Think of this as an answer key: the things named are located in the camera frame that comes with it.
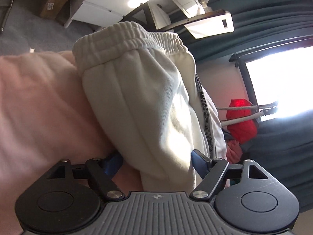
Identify red bag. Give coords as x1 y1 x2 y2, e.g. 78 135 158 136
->
226 98 260 145

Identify teal right curtain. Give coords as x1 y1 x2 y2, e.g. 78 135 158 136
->
241 117 312 212

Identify cream white sweatpants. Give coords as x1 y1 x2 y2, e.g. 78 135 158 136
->
73 22 227 193

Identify silver tripod stand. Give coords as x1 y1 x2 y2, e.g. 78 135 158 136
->
216 101 278 127

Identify teal left curtain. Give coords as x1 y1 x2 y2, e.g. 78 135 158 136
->
175 0 312 63

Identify window with dark frame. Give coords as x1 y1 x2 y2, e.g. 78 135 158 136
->
229 37 312 121

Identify teal curtain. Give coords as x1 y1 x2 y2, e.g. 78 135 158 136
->
241 117 312 212
175 0 312 63

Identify pink garment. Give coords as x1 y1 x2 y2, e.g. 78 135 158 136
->
226 139 243 164

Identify white black chair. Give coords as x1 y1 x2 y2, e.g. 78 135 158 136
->
122 2 235 39

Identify pastel tie-dye bed cover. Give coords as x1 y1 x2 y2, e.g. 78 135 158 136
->
1 51 127 234

